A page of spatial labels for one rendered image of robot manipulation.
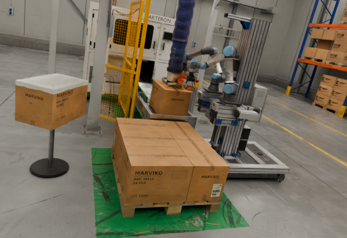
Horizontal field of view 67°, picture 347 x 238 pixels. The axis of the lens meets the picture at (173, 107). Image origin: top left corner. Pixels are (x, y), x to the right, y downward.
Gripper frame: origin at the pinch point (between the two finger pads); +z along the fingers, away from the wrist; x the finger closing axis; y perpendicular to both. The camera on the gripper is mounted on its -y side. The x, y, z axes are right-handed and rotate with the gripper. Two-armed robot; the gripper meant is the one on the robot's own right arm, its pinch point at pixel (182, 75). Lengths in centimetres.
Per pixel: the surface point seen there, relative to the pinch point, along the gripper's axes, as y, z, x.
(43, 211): 171, 107, -179
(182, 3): 37, -100, -35
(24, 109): 119, 32, -203
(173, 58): 37, -28, -33
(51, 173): 114, 104, -176
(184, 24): 41, -75, -29
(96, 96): -9, 50, -127
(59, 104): 126, 22, -173
